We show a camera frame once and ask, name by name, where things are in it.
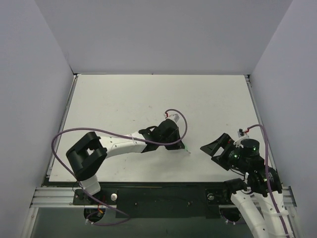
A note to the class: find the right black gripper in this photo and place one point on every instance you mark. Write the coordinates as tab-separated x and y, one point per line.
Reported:
221	151

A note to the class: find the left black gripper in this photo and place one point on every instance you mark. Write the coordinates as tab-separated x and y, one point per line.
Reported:
175	143

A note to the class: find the green key tag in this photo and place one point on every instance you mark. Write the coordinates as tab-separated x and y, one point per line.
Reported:
187	150

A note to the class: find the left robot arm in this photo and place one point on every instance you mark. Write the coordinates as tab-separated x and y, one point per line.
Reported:
87	155

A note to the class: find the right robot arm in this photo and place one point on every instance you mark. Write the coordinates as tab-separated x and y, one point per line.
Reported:
258	196

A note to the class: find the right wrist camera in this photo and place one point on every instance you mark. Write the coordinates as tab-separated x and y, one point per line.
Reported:
243	133

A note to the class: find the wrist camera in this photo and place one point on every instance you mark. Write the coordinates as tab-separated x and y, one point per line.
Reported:
174	117
243	133

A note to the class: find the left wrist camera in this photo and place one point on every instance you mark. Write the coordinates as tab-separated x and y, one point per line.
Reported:
174	117

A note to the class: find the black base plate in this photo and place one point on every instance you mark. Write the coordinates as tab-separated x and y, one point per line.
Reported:
165	202

